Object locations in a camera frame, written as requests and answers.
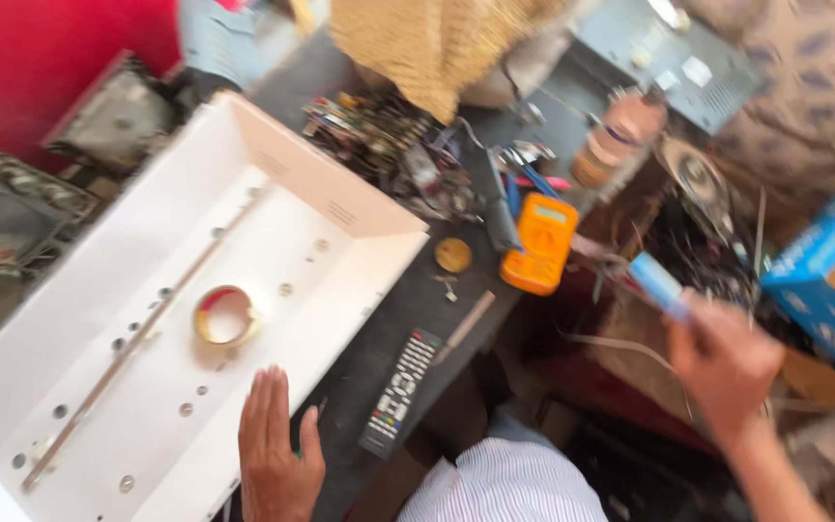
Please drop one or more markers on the person's right hand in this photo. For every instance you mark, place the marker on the person's right hand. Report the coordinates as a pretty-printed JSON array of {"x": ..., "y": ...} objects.
[{"x": 725, "y": 362}]

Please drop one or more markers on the person's left hand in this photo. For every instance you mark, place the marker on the person's left hand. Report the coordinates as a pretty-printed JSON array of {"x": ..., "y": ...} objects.
[{"x": 272, "y": 457}]

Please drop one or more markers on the white television back panel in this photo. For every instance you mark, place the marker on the white television back panel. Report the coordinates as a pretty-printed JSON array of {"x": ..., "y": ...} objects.
[{"x": 171, "y": 312}]

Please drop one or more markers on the blue cardboard box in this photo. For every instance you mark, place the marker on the blue cardboard box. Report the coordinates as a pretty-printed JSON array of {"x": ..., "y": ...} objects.
[{"x": 827, "y": 290}]

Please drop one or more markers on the black remote control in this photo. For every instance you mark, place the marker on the black remote control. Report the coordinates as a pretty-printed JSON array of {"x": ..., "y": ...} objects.
[{"x": 401, "y": 391}]

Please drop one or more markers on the roll of clear tape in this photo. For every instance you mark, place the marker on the roll of clear tape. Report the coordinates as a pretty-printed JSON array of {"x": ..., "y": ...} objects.
[{"x": 227, "y": 316}]

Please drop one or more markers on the led backlight strip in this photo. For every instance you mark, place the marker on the led backlight strip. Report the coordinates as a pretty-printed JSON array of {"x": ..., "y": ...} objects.
[{"x": 135, "y": 341}]

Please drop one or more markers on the round speaker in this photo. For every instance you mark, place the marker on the round speaker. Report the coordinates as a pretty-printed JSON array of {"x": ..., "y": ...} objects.
[{"x": 696, "y": 181}]

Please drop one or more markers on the orange multimeter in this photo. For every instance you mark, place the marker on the orange multimeter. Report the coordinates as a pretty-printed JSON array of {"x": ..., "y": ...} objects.
[{"x": 539, "y": 243}]

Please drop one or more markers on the grey metal rod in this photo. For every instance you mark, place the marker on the grey metal rod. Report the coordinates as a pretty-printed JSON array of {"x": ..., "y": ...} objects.
[{"x": 465, "y": 328}]

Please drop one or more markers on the person's striped shirt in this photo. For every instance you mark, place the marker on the person's striped shirt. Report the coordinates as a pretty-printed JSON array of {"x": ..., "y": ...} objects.
[{"x": 504, "y": 482}]

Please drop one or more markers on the small metal screws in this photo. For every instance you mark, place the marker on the small metal screws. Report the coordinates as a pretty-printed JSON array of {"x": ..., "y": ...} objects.
[{"x": 448, "y": 285}]

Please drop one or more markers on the roll of brown tape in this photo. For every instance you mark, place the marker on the roll of brown tape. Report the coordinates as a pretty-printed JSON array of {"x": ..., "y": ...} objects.
[{"x": 617, "y": 138}]

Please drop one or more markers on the round brass tin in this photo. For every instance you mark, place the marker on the round brass tin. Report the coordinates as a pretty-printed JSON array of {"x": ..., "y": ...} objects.
[{"x": 453, "y": 254}]

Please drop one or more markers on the patterned fabric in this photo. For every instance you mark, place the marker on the patterned fabric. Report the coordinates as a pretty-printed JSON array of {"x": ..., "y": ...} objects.
[{"x": 809, "y": 80}]

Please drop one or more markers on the grey metal electronics box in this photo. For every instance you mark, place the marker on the grey metal electronics box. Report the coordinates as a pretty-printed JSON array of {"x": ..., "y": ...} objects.
[{"x": 667, "y": 62}]

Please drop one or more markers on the heap of circuit boards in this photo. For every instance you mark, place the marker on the heap of circuit boards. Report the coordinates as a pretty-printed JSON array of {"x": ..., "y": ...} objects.
[{"x": 388, "y": 152}]

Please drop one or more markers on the dusty circuit board chassis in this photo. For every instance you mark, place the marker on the dusty circuit board chassis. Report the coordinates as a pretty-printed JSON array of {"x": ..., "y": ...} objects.
[{"x": 8, "y": 217}]

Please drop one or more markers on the dusty electronics chassis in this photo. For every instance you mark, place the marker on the dusty electronics chassis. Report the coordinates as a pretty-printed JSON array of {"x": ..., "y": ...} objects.
[{"x": 117, "y": 120}]

